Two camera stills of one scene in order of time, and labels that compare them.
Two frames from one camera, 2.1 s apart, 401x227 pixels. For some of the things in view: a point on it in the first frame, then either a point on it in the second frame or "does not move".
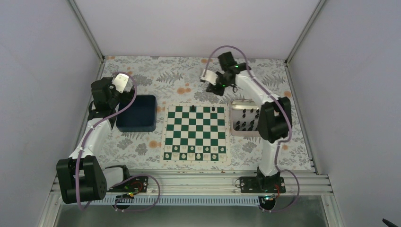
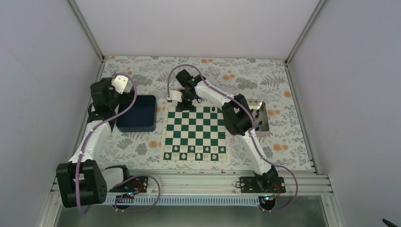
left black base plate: x=138 y=184 does not move
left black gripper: x=128 y=97 does not move
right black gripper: x=220 y=92 to x=186 y=107
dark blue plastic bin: x=141 y=116 does not move
